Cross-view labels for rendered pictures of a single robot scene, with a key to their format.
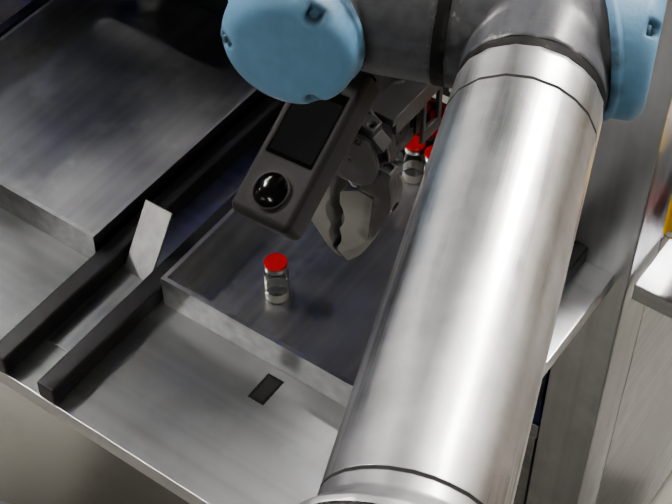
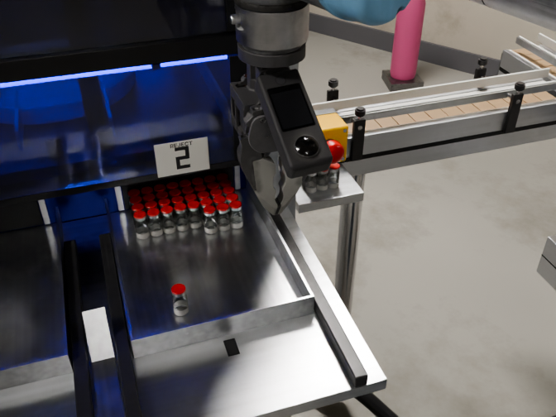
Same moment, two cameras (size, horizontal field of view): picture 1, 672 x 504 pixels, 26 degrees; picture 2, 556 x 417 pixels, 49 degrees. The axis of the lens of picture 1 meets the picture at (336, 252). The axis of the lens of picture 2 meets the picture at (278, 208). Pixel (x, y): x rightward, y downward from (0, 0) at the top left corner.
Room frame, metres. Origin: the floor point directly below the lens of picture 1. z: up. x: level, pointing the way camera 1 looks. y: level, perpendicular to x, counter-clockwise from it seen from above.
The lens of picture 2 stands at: (0.34, 0.48, 1.54)
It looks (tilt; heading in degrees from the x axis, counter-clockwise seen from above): 36 degrees down; 306
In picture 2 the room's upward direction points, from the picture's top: straight up
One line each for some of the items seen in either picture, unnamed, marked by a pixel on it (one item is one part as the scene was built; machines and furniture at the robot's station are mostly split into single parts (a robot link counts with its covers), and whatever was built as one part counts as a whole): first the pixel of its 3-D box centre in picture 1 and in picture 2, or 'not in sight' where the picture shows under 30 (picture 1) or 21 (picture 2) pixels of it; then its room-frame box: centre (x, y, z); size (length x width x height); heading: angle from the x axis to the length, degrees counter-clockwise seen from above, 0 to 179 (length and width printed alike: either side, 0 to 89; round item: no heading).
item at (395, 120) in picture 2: not in sight; (421, 115); (0.79, -0.64, 0.92); 0.69 x 0.15 x 0.16; 55
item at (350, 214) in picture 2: not in sight; (343, 289); (0.87, -0.52, 0.46); 0.09 x 0.09 x 0.77; 55
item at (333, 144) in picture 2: not in sight; (331, 150); (0.80, -0.30, 0.99); 0.04 x 0.04 x 0.04; 55
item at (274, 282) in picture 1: (276, 279); (179, 300); (0.83, 0.05, 0.90); 0.02 x 0.02 x 0.04
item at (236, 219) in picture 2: not in sight; (236, 214); (0.90, -0.15, 0.90); 0.02 x 0.02 x 0.05
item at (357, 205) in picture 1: (377, 206); (284, 172); (0.71, -0.03, 1.13); 0.06 x 0.03 x 0.09; 145
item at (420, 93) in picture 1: (364, 82); (270, 93); (0.72, -0.02, 1.24); 0.09 x 0.08 x 0.12; 145
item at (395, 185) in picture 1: (367, 182); not in sight; (0.69, -0.02, 1.18); 0.05 x 0.02 x 0.09; 55
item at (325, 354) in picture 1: (392, 236); (199, 251); (0.89, -0.05, 0.90); 0.34 x 0.26 x 0.04; 145
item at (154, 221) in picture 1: (111, 276); (102, 362); (0.83, 0.20, 0.91); 0.14 x 0.03 x 0.06; 145
